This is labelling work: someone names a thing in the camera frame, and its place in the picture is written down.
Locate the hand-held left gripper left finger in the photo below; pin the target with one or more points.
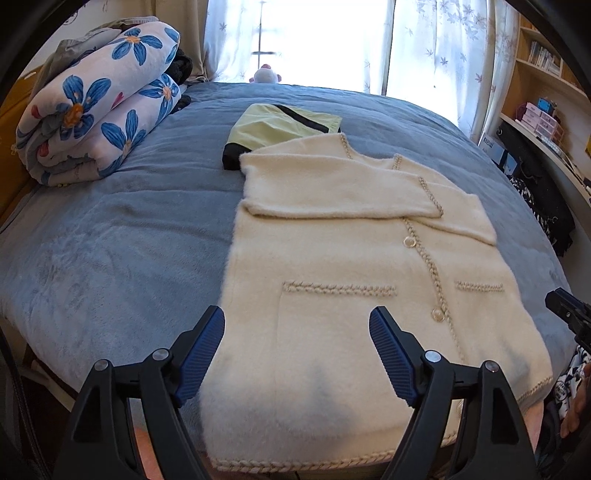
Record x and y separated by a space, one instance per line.
203 350

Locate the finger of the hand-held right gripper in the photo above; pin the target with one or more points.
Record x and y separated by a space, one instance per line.
570 309

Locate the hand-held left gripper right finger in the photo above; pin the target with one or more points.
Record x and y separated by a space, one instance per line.
392 355

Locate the white fluffy cardigan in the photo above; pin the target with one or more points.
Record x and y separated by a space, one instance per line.
346 323

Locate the dark clothes pile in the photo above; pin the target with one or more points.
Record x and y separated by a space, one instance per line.
182 67

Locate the person's right hand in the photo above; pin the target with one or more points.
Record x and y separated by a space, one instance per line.
579 406

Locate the person's patterned clothing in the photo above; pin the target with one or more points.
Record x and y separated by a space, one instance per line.
565 383

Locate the black white patterned cloth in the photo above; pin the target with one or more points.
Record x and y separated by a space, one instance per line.
545 217

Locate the blue-grey bed blanket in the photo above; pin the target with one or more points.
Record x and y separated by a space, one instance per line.
115 254

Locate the black bag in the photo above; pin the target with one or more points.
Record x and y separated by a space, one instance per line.
524 152

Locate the white box with blue print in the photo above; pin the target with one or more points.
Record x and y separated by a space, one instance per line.
491 147

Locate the teal box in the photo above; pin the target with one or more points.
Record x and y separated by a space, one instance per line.
545 105

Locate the yellow-green garment with black trim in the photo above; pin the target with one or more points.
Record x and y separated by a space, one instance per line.
263 129

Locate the wooden bookshelf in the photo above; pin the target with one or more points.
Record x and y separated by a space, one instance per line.
526 83

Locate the row of books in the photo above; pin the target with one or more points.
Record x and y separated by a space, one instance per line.
545 57

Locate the blue floral quilt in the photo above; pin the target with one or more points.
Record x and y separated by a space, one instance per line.
83 115

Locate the white pink plush toy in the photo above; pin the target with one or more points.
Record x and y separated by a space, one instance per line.
265 75

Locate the sheer leaf-print curtain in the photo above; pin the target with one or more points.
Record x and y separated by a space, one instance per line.
443 50

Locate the wooden headboard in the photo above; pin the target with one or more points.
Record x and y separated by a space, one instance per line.
11 134

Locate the beige curtain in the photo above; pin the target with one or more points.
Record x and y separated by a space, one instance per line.
184 37

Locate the grey cloth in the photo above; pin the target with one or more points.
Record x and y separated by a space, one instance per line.
69 50

